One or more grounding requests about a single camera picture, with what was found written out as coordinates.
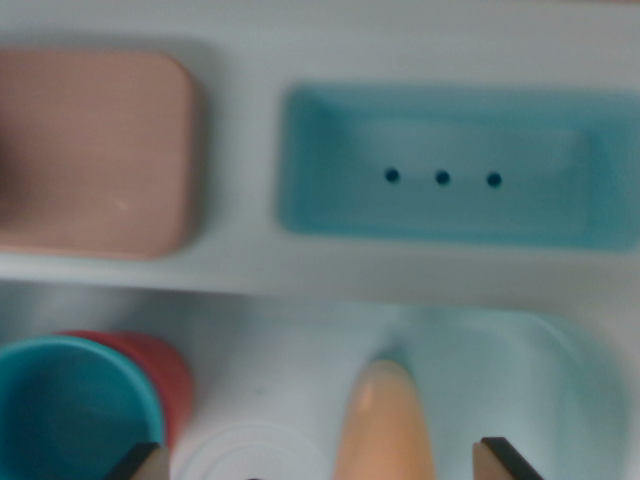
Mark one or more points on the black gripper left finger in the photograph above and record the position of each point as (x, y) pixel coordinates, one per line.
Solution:
(147, 462)

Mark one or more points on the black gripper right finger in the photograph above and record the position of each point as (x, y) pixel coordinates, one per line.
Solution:
(500, 462)

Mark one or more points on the cream toy detergent bottle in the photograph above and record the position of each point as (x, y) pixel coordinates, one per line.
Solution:
(385, 430)

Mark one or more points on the light blue toy sink unit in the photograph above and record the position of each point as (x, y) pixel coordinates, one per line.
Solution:
(250, 50)

